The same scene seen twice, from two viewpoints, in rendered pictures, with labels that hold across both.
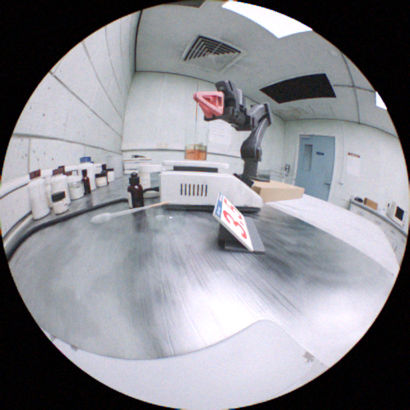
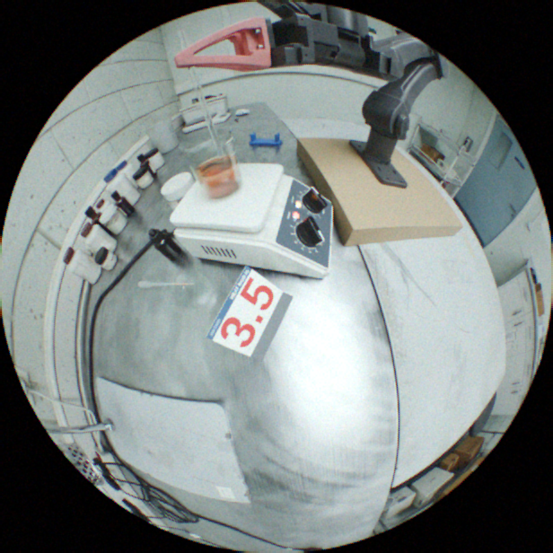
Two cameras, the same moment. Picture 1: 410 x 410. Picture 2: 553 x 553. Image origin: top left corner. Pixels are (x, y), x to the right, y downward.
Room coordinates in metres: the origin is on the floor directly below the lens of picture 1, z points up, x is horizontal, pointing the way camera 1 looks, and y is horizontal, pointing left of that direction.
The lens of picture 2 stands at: (0.12, -0.09, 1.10)
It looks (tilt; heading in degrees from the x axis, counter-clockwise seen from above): 67 degrees down; 25
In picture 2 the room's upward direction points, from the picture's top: 8 degrees counter-clockwise
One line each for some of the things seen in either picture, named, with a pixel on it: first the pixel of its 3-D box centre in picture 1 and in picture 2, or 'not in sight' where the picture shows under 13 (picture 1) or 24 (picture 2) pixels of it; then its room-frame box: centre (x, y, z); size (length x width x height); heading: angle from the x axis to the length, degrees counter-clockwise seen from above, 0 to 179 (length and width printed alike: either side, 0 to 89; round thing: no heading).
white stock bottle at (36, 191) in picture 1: (36, 194); (81, 264); (0.08, 0.39, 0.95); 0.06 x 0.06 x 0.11
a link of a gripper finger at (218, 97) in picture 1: (205, 102); (223, 50); (0.30, 0.02, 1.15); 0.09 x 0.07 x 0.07; 139
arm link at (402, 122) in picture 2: (251, 154); (387, 121); (0.51, -0.19, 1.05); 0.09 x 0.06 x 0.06; 47
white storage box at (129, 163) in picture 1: (138, 165); (206, 108); (1.28, 0.80, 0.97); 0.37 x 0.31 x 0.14; 27
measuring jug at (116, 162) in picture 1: (115, 166); (164, 135); (0.69, 0.63, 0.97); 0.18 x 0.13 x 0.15; 27
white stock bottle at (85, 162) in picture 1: (86, 174); (120, 188); (0.32, 0.46, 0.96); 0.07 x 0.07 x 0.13
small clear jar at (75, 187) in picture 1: (74, 188); (113, 219); (0.22, 0.40, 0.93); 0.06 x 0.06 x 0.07
